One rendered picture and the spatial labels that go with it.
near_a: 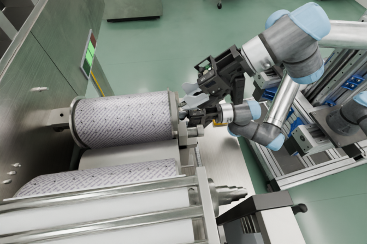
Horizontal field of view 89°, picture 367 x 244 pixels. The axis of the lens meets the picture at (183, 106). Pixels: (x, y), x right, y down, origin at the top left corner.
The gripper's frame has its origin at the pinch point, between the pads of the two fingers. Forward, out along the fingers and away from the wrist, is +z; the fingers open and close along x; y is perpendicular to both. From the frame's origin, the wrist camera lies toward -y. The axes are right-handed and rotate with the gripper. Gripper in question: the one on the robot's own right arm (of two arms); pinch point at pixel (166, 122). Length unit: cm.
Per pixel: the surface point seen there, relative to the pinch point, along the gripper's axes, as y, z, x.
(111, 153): 14.3, 14.7, 15.9
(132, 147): 13.6, 9.5, 14.7
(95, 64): -29, 47, -71
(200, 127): 10.9, -10.5, 9.5
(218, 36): -109, -88, -205
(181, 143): 6.6, -4.3, 12.1
